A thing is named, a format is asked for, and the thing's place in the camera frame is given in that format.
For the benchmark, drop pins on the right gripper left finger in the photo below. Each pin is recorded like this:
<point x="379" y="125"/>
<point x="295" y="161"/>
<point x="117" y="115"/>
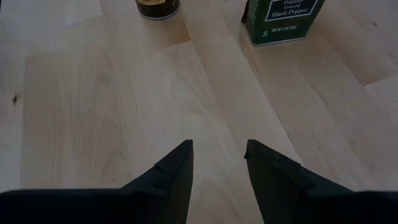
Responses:
<point x="124" y="208"/>

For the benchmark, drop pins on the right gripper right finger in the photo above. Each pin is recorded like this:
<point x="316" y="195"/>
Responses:
<point x="311" y="205"/>

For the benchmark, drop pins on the chili onion jar yellow lid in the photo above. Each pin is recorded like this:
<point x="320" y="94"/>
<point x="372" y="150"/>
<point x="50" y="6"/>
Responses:
<point x="157" y="9"/>

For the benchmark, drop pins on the green black pepper tin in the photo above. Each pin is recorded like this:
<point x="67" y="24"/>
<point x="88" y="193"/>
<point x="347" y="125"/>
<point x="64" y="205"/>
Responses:
<point x="280" y="28"/>

